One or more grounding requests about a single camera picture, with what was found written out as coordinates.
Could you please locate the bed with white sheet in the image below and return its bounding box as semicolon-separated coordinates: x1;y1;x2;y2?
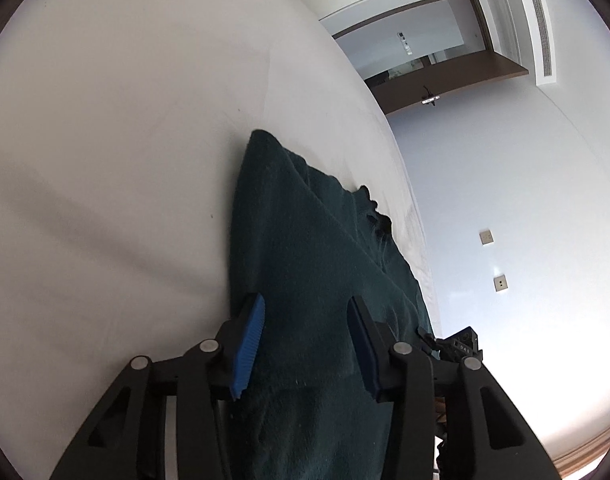
0;0;443;480

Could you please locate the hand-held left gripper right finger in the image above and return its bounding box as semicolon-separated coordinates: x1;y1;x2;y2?
346;296;560;480

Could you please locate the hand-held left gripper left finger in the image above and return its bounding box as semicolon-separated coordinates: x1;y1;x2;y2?
49;293;266;480

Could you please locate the white air vent grille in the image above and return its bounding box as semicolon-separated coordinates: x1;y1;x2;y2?
530;0;556;78

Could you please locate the dark green knitted garment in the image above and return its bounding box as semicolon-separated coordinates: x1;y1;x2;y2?
227;129;443;480

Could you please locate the brown wooden doorway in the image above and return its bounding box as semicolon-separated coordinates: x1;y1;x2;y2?
331;0;529;116

